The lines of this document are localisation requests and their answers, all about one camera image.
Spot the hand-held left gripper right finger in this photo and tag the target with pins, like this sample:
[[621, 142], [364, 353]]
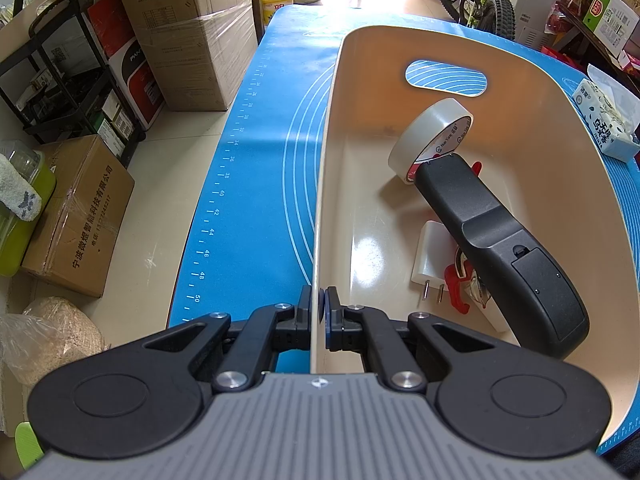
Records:
[[329, 310]]

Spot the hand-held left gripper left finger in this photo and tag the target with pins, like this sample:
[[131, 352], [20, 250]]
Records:
[[306, 310]]

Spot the cream plastic basin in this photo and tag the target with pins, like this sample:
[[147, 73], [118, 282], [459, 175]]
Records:
[[370, 200]]

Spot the white plug charger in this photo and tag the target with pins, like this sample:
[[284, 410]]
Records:
[[430, 255]]

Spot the red plastic clip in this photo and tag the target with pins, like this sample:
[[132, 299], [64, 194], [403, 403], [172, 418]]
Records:
[[454, 285], [476, 168]]

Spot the blue silicone mat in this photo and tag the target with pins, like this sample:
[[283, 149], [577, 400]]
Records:
[[270, 160]]

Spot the black handheld device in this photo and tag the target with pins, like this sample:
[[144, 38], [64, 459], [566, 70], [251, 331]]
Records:
[[500, 240]]

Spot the white tape roll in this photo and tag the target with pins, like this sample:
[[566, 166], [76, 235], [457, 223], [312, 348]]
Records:
[[425, 130]]

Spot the taped brown cardboard box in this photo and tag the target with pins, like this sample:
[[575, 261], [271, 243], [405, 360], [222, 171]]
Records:
[[80, 210]]

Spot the bag of straw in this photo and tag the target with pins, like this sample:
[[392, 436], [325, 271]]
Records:
[[55, 340]]

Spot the plastic wrapped cardboard box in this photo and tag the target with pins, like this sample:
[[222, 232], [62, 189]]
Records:
[[200, 60]]

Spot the white black appliance box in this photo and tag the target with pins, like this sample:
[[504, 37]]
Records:
[[140, 85]]

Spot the green plastic container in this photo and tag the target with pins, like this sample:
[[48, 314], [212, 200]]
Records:
[[17, 240]]

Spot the green plastic stool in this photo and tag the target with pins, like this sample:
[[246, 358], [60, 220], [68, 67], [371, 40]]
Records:
[[29, 447]]

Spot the grey white towel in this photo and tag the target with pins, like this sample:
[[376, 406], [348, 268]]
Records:
[[17, 190]]

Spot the printed tissue pack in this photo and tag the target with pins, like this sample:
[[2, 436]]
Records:
[[602, 117]]

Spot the green children's bicycle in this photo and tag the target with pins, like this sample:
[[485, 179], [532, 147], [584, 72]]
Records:
[[500, 17]]

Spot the red cardboard box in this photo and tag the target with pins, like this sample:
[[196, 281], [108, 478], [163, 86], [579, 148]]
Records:
[[112, 30]]

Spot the dark wooden side table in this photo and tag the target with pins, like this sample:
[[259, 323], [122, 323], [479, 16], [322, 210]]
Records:
[[575, 40]]

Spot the black metal rack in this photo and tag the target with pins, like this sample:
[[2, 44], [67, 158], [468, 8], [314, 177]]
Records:
[[65, 27]]

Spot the white appliance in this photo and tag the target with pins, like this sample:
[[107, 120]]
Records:
[[545, 5]]

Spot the green white carton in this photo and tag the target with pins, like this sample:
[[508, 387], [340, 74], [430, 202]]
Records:
[[610, 20]]

